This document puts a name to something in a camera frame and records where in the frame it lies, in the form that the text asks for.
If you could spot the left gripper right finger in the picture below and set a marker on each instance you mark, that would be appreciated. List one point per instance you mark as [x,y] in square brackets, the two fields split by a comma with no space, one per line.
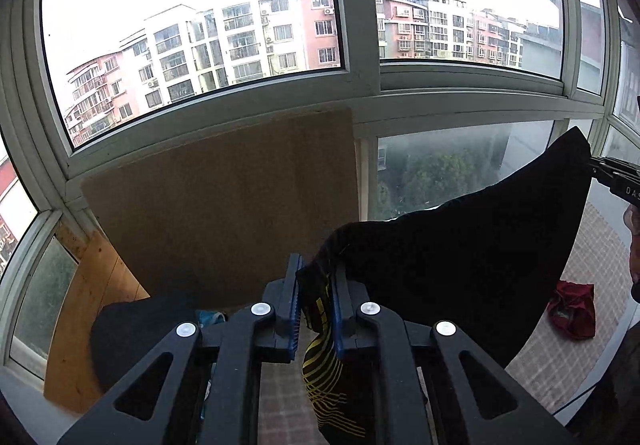
[434,385]

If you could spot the light blue mesh garment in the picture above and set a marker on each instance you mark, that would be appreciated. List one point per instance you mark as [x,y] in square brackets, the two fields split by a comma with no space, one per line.
[207,318]

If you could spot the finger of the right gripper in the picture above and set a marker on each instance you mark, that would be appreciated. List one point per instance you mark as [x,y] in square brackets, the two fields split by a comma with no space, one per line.
[604,173]

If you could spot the dark red garment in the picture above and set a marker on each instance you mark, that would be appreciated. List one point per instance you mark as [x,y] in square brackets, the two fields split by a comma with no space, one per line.
[571,310]

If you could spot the white window frame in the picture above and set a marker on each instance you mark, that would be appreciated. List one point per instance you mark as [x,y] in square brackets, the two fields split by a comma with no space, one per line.
[384,99]

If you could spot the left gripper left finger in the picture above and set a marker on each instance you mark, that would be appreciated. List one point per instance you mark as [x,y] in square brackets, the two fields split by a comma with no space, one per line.
[200,386]

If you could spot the black folded garment on pile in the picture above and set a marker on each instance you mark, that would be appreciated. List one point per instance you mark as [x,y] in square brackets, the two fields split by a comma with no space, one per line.
[124,332]

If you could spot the black shorts with yellow stripes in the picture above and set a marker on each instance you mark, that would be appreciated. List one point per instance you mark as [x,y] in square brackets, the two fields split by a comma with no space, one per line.
[486,262]

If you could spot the light wooden plank board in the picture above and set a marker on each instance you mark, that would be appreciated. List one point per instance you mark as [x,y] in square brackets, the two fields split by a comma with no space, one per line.
[101,279]

